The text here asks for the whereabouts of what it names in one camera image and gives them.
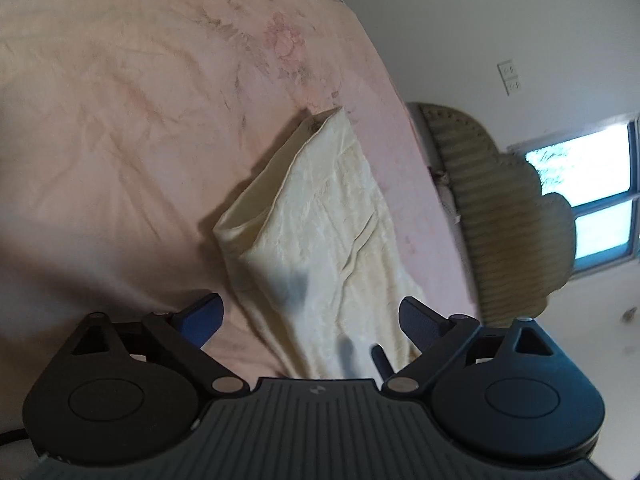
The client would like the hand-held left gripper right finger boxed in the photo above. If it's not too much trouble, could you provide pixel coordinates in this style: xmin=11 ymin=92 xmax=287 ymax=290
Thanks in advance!
xmin=382 ymin=296 xmax=571 ymax=401

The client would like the pink floral blanket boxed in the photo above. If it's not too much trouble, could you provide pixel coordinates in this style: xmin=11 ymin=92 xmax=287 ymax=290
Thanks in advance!
xmin=0 ymin=0 xmax=478 ymax=386

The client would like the window with grey frame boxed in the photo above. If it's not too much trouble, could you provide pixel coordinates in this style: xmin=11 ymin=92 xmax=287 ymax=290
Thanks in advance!
xmin=507 ymin=119 xmax=640 ymax=277

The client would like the cream towel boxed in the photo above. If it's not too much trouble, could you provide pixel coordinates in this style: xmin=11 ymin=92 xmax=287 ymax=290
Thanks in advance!
xmin=212 ymin=106 xmax=431 ymax=380

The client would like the olive striped padded headboard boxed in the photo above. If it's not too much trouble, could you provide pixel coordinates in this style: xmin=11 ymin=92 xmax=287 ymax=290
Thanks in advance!
xmin=407 ymin=102 xmax=578 ymax=328

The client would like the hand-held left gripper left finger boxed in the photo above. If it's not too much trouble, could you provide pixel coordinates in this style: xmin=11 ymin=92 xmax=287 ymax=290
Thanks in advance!
xmin=55 ymin=292 xmax=251 ymax=401

